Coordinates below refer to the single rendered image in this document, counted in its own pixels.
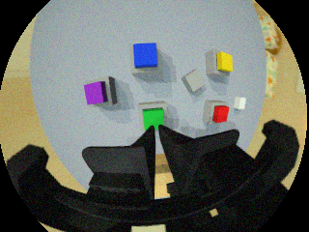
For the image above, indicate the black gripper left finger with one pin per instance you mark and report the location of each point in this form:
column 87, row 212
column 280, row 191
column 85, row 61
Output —
column 137, row 158

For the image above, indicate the green button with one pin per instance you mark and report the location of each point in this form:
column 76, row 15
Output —
column 152, row 114

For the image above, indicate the blue button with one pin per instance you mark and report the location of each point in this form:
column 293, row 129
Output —
column 145, row 58

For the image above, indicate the red button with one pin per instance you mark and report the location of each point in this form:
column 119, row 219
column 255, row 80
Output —
column 215, row 112

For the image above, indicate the purple button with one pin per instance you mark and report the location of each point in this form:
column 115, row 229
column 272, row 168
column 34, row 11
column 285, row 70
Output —
column 100, row 92

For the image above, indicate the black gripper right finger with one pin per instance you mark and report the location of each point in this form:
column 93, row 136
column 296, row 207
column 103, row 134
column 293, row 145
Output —
column 183, row 154

